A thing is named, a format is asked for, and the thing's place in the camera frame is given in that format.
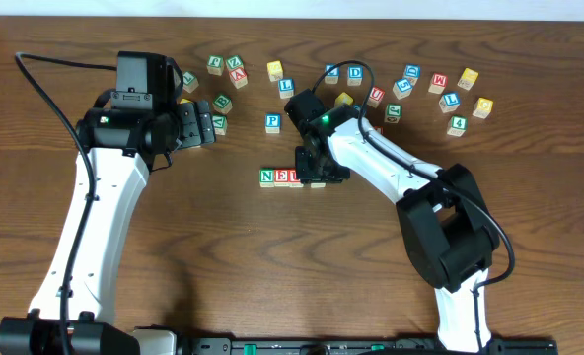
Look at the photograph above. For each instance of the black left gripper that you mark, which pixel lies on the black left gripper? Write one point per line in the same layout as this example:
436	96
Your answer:
189	123

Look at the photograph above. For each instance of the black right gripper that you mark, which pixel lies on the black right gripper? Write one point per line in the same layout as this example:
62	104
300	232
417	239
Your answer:
310	164

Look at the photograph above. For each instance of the red u block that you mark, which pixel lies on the red u block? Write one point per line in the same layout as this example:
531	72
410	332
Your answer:
293	180
375	97

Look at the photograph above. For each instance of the red E block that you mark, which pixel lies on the red E block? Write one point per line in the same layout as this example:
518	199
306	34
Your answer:
281	178

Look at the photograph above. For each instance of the green N block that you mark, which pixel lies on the green N block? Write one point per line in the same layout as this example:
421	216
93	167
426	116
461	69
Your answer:
266	178

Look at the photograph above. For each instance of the blue P block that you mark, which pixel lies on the blue P block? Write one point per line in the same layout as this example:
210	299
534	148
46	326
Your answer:
272	123

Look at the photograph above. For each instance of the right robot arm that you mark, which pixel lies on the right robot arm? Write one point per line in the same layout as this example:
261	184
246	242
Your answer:
448	234

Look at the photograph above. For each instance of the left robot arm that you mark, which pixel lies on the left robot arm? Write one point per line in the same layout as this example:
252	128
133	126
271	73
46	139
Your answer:
118	140

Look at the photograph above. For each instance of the green V block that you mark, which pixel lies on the green V block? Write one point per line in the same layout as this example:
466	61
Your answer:
220	124

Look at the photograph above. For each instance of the green B block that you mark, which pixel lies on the green B block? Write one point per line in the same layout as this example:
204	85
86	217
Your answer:
222	103

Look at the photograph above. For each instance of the green 7 block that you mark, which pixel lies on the green 7 block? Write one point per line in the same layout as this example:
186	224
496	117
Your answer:
189	82

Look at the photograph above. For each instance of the green F block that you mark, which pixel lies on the green F block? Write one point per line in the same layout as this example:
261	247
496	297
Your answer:
215	65

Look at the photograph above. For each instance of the red A block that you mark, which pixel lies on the red A block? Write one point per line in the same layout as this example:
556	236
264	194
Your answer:
238	77

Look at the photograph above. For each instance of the green Z block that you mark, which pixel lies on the green Z block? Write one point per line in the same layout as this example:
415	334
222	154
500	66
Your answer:
234	62

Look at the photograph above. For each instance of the yellow O block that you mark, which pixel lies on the yellow O block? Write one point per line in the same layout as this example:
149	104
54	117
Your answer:
343	99

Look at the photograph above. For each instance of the blue L block centre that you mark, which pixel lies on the blue L block centre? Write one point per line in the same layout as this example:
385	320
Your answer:
286	88

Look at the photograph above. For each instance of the blue l block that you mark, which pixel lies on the blue l block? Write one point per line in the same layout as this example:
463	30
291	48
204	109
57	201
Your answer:
286	88
449	102

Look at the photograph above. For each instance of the blue 2 block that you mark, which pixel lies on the blue 2 block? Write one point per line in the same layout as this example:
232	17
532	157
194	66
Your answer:
332	74

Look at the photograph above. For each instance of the yellow top block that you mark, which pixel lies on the yellow top block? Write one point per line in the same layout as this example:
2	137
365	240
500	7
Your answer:
275	70

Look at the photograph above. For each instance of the green J block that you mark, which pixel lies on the green J block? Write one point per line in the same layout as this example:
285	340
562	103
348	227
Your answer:
393	113

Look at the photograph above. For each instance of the blue D block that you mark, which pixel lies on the blue D block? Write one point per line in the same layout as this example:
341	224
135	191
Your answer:
354	75

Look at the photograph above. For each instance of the blue 5 block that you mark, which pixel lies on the blue 5 block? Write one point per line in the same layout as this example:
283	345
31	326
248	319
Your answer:
402	88

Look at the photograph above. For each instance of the green 4 block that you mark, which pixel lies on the green 4 block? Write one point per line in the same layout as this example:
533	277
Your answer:
457	126

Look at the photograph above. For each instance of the blue L block right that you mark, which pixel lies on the blue L block right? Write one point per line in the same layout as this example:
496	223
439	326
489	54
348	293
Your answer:
449	102

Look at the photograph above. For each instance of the red M block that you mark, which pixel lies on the red M block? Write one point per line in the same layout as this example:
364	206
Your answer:
438	83

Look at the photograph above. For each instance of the yellow block far right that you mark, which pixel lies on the yellow block far right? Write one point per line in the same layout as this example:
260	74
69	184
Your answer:
468	79

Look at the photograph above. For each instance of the yellow G block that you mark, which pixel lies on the yellow G block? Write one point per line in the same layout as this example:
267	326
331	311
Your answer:
483	108

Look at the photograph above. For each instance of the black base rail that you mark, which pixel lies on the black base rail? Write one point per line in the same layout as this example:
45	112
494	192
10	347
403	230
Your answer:
351	346

